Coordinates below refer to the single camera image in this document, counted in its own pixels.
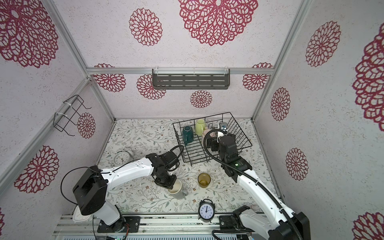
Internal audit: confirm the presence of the pink iridescent mug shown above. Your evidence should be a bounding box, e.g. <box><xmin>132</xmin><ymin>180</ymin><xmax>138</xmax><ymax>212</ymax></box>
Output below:
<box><xmin>202</xmin><ymin>129</ymin><xmax>216</xmax><ymax>140</ymax></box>

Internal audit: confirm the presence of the cream grey-handled mug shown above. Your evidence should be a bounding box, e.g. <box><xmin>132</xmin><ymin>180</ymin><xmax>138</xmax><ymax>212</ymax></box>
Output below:
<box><xmin>168</xmin><ymin>180</ymin><xmax>189</xmax><ymax>199</ymax></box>

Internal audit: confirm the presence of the light green mug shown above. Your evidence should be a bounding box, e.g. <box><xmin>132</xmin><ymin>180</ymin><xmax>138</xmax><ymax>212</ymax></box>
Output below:
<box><xmin>195</xmin><ymin>119</ymin><xmax>206</xmax><ymax>137</ymax></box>

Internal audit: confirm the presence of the black wire dish rack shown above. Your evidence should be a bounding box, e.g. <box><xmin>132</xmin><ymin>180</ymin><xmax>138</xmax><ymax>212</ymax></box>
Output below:
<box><xmin>172</xmin><ymin>112</ymin><xmax>254</xmax><ymax>168</ymax></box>

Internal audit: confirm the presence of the dark green mug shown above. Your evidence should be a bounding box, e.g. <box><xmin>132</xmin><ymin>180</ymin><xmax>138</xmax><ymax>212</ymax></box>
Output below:
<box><xmin>182</xmin><ymin>126</ymin><xmax>194</xmax><ymax>146</ymax></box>

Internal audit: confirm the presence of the amber glass cup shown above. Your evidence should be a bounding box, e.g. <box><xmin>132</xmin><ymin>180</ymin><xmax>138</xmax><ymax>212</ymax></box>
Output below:
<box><xmin>198</xmin><ymin>173</ymin><xmax>211</xmax><ymax>188</ymax></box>

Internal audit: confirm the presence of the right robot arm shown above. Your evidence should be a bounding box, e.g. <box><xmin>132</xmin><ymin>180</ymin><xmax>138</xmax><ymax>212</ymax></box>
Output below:
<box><xmin>207</xmin><ymin>130</ymin><xmax>311</xmax><ymax>240</ymax></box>

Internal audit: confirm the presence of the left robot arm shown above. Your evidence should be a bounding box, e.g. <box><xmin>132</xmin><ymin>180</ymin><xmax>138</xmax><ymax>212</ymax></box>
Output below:
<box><xmin>73</xmin><ymin>150</ymin><xmax>181</xmax><ymax>233</ymax></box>

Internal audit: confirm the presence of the black alarm clock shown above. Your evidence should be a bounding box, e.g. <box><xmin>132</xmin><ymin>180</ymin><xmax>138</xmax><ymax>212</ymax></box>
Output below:
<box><xmin>198</xmin><ymin>199</ymin><xmax>216</xmax><ymax>223</ymax></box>

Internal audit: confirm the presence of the white square clock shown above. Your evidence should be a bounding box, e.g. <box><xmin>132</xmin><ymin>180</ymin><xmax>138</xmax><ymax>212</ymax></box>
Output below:
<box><xmin>72</xmin><ymin>209</ymin><xmax>93</xmax><ymax>223</ymax></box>

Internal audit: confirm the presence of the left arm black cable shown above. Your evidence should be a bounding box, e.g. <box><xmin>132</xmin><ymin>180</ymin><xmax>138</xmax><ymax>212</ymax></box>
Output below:
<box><xmin>60</xmin><ymin>144</ymin><xmax>185</xmax><ymax>240</ymax></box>

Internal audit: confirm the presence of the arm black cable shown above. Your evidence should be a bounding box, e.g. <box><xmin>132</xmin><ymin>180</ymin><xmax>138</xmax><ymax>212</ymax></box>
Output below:
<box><xmin>203</xmin><ymin>128</ymin><xmax>304</xmax><ymax>240</ymax></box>
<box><xmin>60</xmin><ymin>144</ymin><xmax>185</xmax><ymax>240</ymax></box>

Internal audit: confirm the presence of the round white wall clock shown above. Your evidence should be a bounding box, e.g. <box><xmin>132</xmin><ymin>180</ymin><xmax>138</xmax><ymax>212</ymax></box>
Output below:
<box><xmin>113</xmin><ymin>150</ymin><xmax>134</xmax><ymax>166</ymax></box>

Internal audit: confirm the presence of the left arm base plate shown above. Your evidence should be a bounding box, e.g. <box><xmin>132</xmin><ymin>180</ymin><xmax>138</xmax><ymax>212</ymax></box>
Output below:
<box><xmin>97</xmin><ymin>216</ymin><xmax>141</xmax><ymax>234</ymax></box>

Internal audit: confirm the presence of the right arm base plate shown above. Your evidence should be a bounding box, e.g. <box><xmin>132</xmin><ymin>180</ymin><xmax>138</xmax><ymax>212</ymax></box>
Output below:
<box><xmin>219</xmin><ymin>214</ymin><xmax>243</xmax><ymax>231</ymax></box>

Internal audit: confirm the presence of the grey wall shelf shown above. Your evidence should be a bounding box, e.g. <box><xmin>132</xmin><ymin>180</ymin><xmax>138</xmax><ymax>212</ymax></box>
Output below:
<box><xmin>152</xmin><ymin>69</ymin><xmax>231</xmax><ymax>90</ymax></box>

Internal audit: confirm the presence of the black wire wall holder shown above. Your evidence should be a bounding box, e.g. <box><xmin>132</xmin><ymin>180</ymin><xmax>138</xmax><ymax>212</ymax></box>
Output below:
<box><xmin>53</xmin><ymin>95</ymin><xmax>91</xmax><ymax>137</ymax></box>

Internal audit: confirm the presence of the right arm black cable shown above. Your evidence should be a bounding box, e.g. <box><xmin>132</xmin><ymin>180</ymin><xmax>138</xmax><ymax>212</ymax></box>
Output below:
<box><xmin>203</xmin><ymin>128</ymin><xmax>304</xmax><ymax>240</ymax></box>

